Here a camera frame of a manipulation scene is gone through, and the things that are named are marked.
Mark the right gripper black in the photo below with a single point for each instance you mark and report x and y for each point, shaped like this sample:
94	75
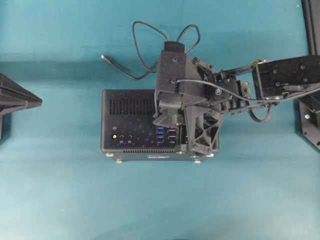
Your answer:
202	120

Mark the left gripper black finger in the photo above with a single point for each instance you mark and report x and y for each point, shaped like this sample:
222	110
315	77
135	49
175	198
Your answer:
9	108
12	93

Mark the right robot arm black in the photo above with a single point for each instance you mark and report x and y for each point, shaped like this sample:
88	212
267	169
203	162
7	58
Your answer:
264	84

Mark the black mini PC box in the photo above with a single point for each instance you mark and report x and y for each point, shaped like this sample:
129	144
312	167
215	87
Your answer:
128	132

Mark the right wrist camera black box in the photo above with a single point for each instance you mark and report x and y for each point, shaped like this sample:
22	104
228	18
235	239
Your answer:
176	75

